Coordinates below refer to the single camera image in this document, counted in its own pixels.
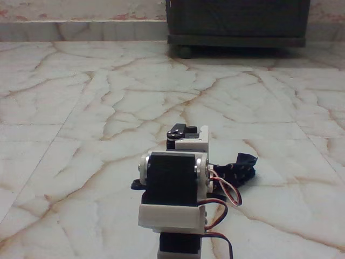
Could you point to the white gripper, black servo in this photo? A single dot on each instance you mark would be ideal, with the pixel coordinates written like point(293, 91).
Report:
point(191, 145)

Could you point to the dark blue cloth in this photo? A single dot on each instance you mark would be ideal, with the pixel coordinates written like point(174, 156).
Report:
point(237, 170)

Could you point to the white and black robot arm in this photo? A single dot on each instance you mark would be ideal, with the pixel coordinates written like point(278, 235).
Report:
point(169, 175)

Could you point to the dark cabinet caster wheel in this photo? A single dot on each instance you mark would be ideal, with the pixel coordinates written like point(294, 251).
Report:
point(184, 52)

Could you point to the dark wooden cabinet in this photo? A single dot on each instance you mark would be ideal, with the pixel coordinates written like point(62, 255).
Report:
point(237, 19)

